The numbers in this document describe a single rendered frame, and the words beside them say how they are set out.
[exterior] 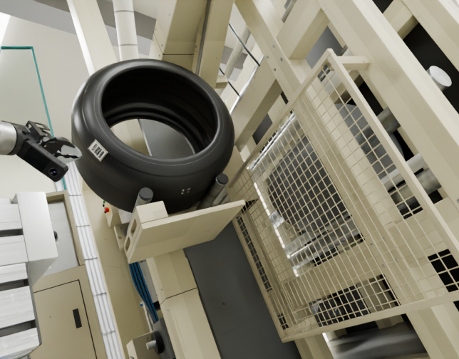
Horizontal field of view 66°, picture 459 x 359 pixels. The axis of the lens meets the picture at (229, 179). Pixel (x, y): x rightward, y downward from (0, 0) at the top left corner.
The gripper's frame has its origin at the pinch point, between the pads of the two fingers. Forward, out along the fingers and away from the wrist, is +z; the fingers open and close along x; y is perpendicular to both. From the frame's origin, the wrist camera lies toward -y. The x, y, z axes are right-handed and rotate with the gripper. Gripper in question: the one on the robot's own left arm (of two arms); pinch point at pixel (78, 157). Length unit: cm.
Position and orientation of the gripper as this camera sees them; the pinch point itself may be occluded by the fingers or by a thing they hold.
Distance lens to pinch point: 107.5
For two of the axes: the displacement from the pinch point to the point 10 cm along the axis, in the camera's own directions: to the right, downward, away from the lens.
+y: -6.8, -6.6, 3.2
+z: 3.7, 0.7, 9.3
